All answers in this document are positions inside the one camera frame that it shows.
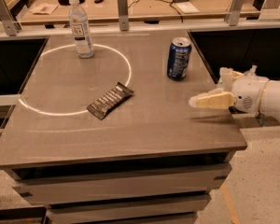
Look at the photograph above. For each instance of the left metal bracket post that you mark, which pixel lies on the left metal bracket post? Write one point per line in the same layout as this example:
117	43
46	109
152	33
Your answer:
10	24

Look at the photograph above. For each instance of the clear sanitizer pump bottle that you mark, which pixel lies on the clear sanitizer pump bottle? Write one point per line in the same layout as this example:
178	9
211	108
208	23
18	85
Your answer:
251	71

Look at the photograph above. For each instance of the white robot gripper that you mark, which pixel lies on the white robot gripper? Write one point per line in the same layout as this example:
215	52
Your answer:
247	94

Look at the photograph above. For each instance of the black rxbar chocolate bar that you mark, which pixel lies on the black rxbar chocolate bar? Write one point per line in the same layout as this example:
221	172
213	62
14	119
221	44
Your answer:
106	103

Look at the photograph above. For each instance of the blue pepsi can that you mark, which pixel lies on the blue pepsi can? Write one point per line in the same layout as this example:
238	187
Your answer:
178	59

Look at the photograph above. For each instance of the clear tea water bottle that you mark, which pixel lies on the clear tea water bottle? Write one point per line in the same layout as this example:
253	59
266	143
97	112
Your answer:
79	24

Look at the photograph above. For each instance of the middle metal bracket post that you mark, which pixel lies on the middle metal bracket post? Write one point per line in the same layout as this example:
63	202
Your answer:
123	15

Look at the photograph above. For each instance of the white paper sheet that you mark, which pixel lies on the white paper sheet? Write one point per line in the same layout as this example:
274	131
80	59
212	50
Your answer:
187	7

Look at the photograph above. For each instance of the upper grey cabinet drawer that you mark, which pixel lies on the upper grey cabinet drawer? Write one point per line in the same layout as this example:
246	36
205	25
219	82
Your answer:
140	183

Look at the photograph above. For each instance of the grey cabinet drawer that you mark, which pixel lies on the grey cabinet drawer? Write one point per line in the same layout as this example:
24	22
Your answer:
140	183
160	207

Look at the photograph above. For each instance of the tan paper packet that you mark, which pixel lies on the tan paper packet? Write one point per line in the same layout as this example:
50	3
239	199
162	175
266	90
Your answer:
44	9

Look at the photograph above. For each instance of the metal bracket post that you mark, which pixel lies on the metal bracket post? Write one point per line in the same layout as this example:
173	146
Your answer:
10	24
123	15
233	15

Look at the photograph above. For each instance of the small black device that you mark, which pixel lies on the small black device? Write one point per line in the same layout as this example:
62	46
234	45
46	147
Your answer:
98	1

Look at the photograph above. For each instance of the right metal bracket post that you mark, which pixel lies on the right metal bracket post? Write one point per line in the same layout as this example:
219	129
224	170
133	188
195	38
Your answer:
233	15

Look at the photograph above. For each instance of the lower grey cabinet drawer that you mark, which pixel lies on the lower grey cabinet drawer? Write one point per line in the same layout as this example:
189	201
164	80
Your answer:
160	207

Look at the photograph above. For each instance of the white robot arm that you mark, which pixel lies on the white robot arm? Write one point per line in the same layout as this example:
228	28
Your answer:
269	101

